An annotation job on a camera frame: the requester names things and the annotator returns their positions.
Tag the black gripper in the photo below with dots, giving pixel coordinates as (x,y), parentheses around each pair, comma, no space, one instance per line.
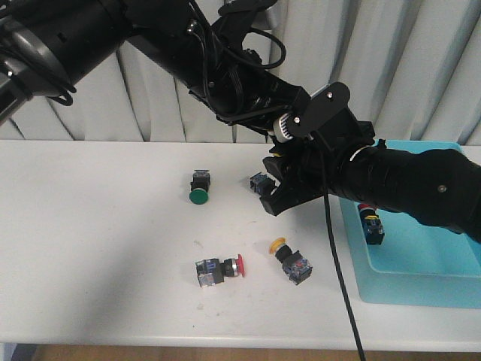
(436,187)

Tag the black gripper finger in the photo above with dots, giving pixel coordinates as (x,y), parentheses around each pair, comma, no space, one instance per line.
(278,167)

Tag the red push button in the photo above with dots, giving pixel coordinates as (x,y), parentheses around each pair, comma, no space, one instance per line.
(371,224)
(212,271)

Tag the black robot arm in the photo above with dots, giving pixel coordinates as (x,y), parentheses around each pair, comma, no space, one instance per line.
(49,46)

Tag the blue plastic box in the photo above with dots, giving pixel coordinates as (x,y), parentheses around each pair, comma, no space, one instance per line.
(415,264)

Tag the right green push button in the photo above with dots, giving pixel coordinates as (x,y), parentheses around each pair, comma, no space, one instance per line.
(262,184)

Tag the green push button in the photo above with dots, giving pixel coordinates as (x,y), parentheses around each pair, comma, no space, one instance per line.
(200,185)
(262,184)

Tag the left green push button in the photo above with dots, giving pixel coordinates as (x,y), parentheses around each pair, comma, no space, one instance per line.
(200,185)

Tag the lying yellow push button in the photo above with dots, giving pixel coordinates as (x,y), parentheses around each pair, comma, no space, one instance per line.
(296,267)

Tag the lying red push button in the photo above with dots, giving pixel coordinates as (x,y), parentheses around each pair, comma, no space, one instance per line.
(212,271)

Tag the grey pleated curtain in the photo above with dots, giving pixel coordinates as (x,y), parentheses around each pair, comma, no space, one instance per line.
(412,67)

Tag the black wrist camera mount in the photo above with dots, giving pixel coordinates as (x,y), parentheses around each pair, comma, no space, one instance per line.
(324,106)

